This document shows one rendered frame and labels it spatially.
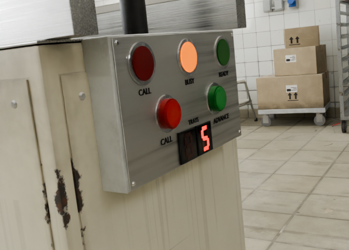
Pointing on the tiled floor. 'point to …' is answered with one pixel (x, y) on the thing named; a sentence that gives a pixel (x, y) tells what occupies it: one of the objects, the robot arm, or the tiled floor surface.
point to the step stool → (246, 99)
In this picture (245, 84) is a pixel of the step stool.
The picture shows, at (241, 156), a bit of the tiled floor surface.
